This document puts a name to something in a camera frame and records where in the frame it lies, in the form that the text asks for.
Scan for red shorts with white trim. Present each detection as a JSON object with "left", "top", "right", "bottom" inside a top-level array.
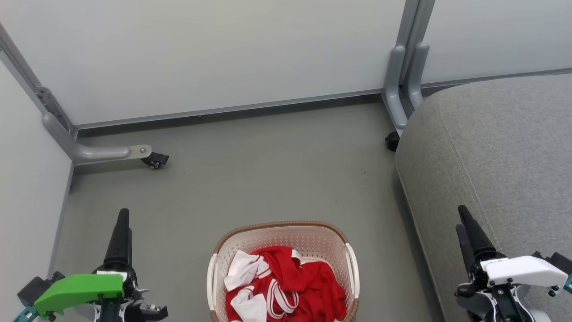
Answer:
[{"left": 252, "top": 246, "right": 348, "bottom": 322}]

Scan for white plastic laundry basket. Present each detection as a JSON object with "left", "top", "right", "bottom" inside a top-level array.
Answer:
[{"left": 206, "top": 220, "right": 360, "bottom": 322}]

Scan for grey partition frame post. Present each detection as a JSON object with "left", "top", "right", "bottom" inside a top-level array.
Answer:
[{"left": 0, "top": 23, "right": 76, "bottom": 135}]

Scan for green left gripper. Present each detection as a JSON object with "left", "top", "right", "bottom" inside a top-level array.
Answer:
[{"left": 34, "top": 208, "right": 168, "bottom": 322}]

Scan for grey fabric sofa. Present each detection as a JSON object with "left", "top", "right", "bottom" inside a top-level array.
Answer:
[{"left": 395, "top": 74, "right": 572, "bottom": 322}]

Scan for long grey partition foot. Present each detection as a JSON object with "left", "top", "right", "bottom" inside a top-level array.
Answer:
[{"left": 42, "top": 112, "right": 153, "bottom": 164}]

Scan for short grey partition foot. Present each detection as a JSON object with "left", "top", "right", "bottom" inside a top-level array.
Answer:
[
  {"left": 383, "top": 45, "right": 408, "bottom": 136},
  {"left": 407, "top": 42, "right": 430, "bottom": 110}
]

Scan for left camera cable teal plug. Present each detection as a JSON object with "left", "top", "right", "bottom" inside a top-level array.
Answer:
[{"left": 13, "top": 306, "right": 39, "bottom": 322}]

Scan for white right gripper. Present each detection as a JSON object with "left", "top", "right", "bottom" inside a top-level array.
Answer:
[{"left": 455, "top": 205, "right": 569, "bottom": 322}]

